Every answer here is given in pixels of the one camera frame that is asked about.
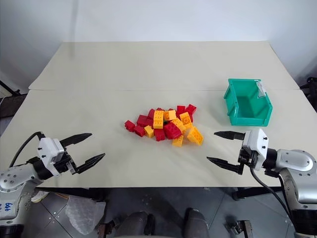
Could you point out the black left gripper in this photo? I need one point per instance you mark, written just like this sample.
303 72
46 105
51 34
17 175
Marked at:
65 162

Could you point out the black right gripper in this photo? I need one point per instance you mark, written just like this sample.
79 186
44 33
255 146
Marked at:
247 158

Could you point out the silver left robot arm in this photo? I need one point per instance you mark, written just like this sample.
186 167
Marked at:
15 179

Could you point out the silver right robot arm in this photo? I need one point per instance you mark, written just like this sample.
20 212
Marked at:
297 163

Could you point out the green plastic storage bin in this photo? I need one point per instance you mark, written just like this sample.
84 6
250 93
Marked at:
247 104

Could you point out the black table leg foot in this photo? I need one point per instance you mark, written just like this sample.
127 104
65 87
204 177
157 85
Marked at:
255 192

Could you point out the red plastic building brick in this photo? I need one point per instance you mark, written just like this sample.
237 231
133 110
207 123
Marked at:
172 130

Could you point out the clear bubble wrap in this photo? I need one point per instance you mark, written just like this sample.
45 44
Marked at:
84 213

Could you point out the clear bin label holder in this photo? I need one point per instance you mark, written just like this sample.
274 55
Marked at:
260 90

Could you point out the long yellow toy block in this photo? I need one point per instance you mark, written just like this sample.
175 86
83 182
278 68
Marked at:
158 120

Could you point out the dark rounded shape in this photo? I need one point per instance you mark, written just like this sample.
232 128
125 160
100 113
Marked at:
196 223
136 224

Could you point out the black stand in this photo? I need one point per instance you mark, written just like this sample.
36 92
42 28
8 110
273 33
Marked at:
12 91

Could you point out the black equipment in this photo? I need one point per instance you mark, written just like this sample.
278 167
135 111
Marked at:
309 85

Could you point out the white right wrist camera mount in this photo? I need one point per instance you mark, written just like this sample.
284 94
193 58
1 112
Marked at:
257 146

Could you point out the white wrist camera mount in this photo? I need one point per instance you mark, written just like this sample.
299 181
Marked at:
49 151
257 146

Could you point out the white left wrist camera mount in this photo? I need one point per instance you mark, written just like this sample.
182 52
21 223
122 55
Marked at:
49 151

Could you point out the black table frame bar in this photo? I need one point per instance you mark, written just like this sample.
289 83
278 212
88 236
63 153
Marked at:
71 191

